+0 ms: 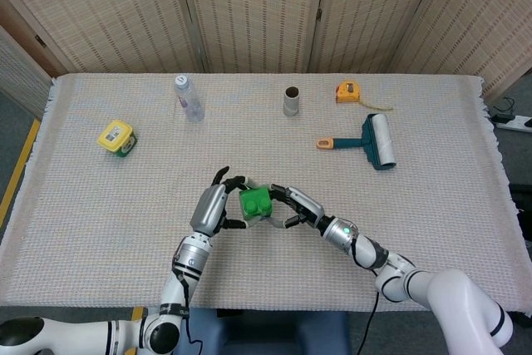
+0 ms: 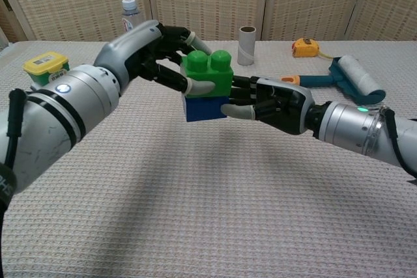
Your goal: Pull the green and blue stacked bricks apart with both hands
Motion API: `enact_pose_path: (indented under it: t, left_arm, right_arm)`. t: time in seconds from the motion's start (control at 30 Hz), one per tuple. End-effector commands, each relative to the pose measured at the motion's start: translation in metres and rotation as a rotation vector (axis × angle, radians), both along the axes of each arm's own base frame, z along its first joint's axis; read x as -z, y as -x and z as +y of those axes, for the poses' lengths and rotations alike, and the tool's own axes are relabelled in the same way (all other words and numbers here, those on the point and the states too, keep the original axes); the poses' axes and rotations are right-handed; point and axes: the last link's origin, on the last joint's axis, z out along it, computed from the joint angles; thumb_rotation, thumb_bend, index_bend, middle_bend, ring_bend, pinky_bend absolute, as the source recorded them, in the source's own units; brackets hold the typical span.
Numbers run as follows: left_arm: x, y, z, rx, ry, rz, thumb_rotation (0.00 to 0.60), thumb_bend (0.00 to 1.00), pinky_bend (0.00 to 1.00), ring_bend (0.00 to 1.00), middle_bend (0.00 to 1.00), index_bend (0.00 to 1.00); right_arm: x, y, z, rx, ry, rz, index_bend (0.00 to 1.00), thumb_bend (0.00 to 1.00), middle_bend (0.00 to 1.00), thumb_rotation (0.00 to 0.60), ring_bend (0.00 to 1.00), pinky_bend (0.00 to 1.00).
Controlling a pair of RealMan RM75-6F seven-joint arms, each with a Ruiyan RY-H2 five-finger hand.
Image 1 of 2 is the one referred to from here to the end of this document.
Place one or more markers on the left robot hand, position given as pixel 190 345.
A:
pixel 210 209

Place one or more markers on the green tub yellow lid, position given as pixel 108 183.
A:
pixel 112 134

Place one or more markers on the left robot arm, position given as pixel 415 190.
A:
pixel 189 261

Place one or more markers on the yellow tape measure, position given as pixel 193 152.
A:
pixel 347 95

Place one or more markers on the grey cardboard tube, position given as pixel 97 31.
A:
pixel 291 107

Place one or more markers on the teal lint roller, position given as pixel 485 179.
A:
pixel 347 144

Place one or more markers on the green toy brick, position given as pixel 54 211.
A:
pixel 253 203

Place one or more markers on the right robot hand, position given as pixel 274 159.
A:
pixel 307 207

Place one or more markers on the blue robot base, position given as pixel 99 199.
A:
pixel 270 334

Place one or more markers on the white woven tablecloth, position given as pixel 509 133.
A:
pixel 124 226

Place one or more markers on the clear plastic water bottle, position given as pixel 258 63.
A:
pixel 193 107

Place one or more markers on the white power strip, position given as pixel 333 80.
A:
pixel 515 124

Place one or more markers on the woven folding screen panel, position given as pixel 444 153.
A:
pixel 16 76
pixel 253 10
pixel 374 10
pixel 490 18
pixel 104 10

